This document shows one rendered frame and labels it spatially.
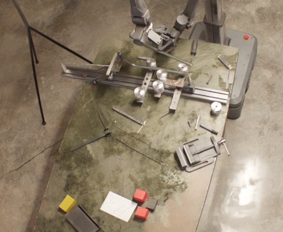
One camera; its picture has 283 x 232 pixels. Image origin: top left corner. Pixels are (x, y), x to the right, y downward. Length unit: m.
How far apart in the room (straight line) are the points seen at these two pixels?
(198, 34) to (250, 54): 0.44
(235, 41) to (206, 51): 0.86
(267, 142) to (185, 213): 1.25
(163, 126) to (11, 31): 2.46
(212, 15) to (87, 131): 1.05
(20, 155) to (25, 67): 0.87
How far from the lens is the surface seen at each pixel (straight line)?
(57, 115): 3.27
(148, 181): 1.92
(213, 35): 2.69
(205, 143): 1.95
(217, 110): 1.99
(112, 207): 1.91
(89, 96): 2.18
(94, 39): 3.59
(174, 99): 2.03
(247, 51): 3.02
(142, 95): 2.03
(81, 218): 1.91
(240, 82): 2.86
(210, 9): 2.49
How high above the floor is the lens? 2.67
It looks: 60 degrees down
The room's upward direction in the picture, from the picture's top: 17 degrees counter-clockwise
